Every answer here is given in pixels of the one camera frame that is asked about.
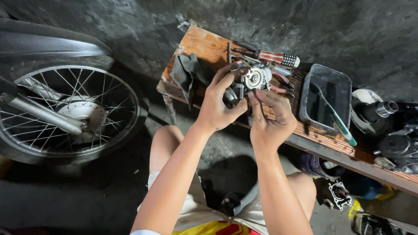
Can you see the green white toothbrush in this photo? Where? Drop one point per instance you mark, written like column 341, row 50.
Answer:
column 338, row 122

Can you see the chrome round engine cover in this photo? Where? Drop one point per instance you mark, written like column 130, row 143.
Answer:
column 365, row 98

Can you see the black sandal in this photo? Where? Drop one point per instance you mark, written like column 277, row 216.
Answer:
column 233, row 202

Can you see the worn wooden bench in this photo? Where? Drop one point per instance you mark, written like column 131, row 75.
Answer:
column 209, row 42

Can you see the heap of dark engine parts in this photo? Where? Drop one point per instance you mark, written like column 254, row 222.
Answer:
column 396, row 147

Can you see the black rectangular plastic tray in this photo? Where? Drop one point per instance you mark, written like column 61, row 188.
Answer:
column 339, row 81

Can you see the grey engine cylinder block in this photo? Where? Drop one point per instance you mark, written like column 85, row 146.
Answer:
column 336, row 194

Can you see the dark metal part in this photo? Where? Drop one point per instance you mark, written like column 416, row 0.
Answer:
column 372, row 225

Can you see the person's left hand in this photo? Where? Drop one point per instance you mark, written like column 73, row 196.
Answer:
column 214, row 106

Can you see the black motorcycle fender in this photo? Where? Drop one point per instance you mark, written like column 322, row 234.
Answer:
column 49, row 40

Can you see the person's right hand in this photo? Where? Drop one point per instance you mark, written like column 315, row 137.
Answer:
column 272, row 127

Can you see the person's leg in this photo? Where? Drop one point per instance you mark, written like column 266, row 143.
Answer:
column 165, row 143
column 305, row 192

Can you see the spoked motorcycle wheel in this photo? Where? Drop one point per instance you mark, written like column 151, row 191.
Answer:
column 70, row 111

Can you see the white yellow red shorts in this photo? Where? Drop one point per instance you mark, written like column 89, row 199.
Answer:
column 196, row 209

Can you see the person's right leg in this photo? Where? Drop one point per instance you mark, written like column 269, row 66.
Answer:
column 305, row 192

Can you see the yellow plastic scrap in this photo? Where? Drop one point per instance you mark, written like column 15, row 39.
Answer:
column 354, row 209

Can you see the dark grey rag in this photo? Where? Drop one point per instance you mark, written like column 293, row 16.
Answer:
column 184, row 73

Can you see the blue yellow bag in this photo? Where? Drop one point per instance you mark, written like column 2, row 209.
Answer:
column 369, row 189

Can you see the purple round container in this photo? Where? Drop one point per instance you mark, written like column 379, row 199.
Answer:
column 310, row 165

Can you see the silver metal carburetor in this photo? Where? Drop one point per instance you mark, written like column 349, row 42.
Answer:
column 256, row 78

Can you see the silver motorcycle fork leg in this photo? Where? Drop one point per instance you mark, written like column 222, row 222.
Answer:
column 45, row 112

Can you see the person's left leg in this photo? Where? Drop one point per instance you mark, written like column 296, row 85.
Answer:
column 165, row 143

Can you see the small silver metal socket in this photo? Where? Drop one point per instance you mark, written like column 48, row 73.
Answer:
column 281, row 70

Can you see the red white striped screwdriver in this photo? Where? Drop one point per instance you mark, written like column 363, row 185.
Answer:
column 276, row 57

